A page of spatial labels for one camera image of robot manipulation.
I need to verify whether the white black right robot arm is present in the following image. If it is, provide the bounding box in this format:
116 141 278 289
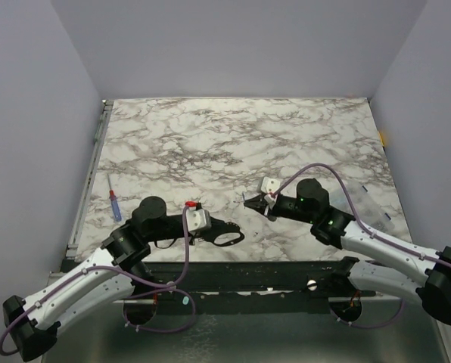
244 177 451 326

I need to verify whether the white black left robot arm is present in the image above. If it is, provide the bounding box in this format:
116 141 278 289
0 196 244 362

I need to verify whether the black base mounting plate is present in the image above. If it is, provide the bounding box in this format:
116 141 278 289
107 256 378 315

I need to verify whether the clear plastic storage box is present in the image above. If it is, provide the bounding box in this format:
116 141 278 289
330 180 394 234

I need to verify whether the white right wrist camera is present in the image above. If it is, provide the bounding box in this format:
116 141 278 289
257 177 281 208

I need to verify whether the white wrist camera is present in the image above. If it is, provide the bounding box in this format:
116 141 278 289
257 177 281 208
185 208 212 233

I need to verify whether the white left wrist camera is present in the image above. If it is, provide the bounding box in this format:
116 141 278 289
185 208 212 233

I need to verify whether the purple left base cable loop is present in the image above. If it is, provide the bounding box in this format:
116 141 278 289
122 283 196 334

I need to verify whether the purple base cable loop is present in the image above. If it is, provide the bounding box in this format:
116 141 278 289
122 283 196 334
329 294 407 329

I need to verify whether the blue red handled screwdriver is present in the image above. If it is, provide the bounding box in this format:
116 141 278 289
107 174 122 222

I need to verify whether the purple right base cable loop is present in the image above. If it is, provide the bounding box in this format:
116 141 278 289
329 294 407 329

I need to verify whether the left side metal rail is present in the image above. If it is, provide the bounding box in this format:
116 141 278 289
64 99 114 259

